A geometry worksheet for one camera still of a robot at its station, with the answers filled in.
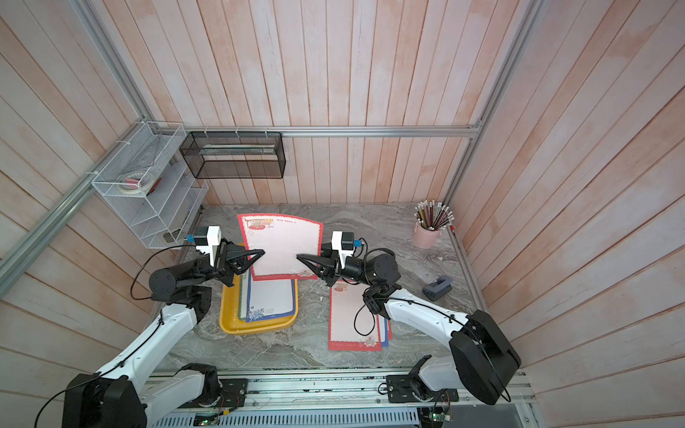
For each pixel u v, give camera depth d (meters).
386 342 0.83
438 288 0.90
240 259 0.56
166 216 0.79
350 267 0.60
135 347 0.46
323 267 0.59
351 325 0.89
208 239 0.51
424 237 1.01
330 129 0.98
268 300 0.90
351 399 0.73
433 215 1.01
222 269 0.54
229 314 0.86
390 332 0.84
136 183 0.74
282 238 0.55
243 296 0.91
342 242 0.54
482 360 0.42
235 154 0.94
